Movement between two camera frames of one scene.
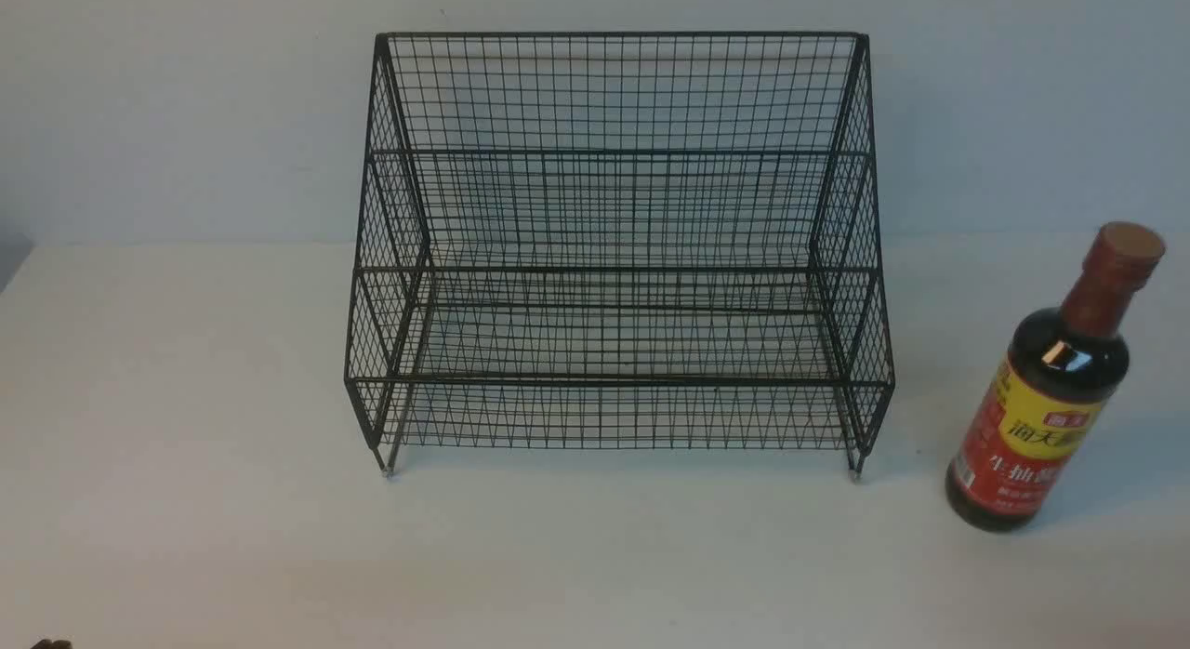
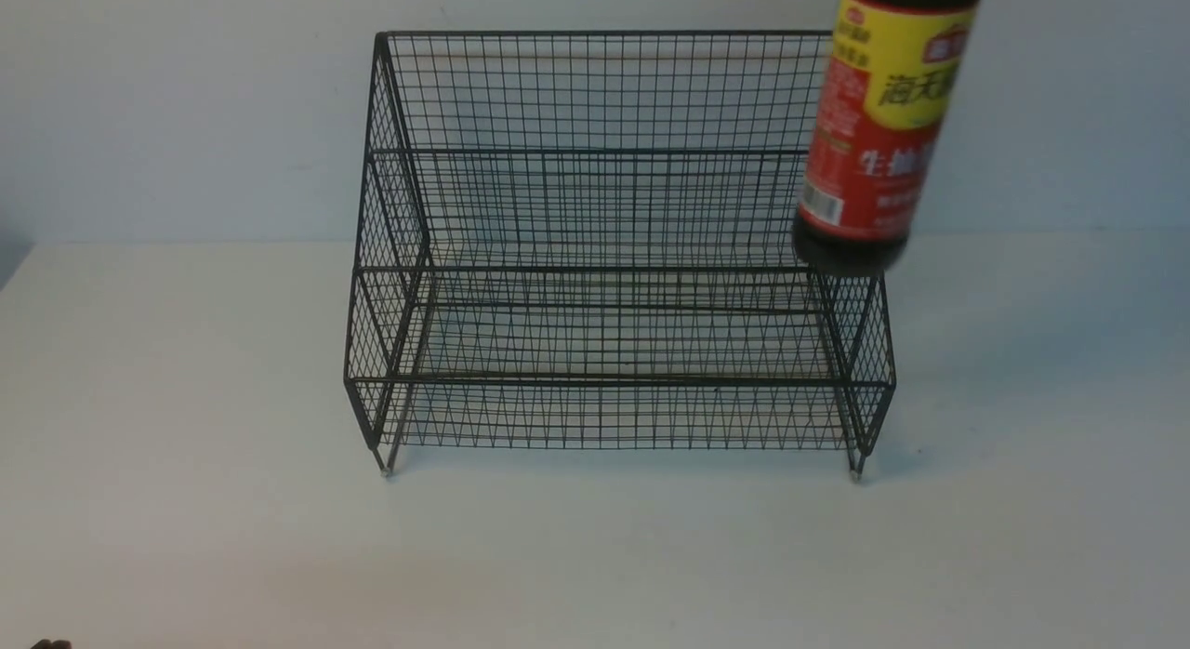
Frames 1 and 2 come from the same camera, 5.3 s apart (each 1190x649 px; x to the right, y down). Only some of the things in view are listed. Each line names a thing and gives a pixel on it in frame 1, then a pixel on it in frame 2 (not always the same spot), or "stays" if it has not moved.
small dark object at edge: x=54 y=644 stays
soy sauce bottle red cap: x=1060 y=377 → x=895 y=59
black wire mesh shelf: x=619 y=242 stays
